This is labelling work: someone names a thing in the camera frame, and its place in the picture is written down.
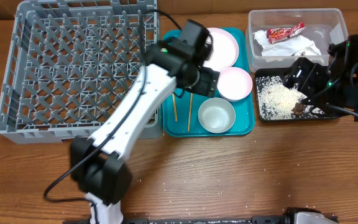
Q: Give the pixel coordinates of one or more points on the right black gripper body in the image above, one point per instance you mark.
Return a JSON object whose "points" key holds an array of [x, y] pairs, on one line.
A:
{"points": [[305, 79]]}

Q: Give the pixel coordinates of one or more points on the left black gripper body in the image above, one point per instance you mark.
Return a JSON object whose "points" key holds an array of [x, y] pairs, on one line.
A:
{"points": [[205, 83]]}

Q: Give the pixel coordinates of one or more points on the pink bowl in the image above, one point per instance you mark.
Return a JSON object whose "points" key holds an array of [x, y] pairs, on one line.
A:
{"points": [[234, 84]]}

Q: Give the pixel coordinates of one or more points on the brown food scrap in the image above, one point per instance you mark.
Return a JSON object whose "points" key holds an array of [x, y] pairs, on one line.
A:
{"points": [[298, 109]]}

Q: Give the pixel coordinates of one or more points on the white napkin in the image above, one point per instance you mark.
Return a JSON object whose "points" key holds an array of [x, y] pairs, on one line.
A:
{"points": [[296, 46]]}

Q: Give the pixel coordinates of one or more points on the red snack wrapper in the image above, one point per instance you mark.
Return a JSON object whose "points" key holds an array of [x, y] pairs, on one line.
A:
{"points": [[275, 35]]}

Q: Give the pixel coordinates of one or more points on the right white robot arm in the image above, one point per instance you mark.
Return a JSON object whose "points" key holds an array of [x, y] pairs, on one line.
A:
{"points": [[344, 68]]}

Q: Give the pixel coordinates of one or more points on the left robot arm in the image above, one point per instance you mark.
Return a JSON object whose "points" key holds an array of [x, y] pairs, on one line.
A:
{"points": [[98, 163]]}

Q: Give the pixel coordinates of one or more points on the clear plastic waste bin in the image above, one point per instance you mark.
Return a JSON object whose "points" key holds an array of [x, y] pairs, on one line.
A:
{"points": [[323, 26]]}

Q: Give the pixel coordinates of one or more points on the grey plastic dishwasher rack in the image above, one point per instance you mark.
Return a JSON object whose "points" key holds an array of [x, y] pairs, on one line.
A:
{"points": [[70, 64]]}

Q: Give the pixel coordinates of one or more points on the right wooden chopstick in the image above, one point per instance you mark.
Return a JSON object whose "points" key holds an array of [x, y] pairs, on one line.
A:
{"points": [[190, 112]]}

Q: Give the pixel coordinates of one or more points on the wooden chopstick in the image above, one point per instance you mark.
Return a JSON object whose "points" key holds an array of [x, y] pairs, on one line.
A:
{"points": [[174, 106], [190, 112]]}

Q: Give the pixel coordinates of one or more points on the teal plastic serving tray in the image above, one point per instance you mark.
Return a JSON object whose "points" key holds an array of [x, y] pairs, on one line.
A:
{"points": [[245, 119]]}

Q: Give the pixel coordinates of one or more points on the grey-white bowl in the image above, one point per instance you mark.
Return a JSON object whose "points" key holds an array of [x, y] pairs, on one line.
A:
{"points": [[216, 115]]}

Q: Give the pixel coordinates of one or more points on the left wooden chopstick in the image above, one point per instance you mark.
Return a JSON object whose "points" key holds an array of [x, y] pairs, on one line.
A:
{"points": [[174, 106]]}

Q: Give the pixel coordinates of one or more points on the large white round plate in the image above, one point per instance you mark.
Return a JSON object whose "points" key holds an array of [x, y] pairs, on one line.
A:
{"points": [[225, 50]]}

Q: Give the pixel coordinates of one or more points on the black rectangular tray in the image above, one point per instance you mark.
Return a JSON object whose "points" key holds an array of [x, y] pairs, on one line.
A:
{"points": [[259, 93]]}

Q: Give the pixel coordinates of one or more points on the brown cardboard backdrop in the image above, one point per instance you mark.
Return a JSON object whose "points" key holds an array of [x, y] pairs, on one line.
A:
{"points": [[179, 7]]}

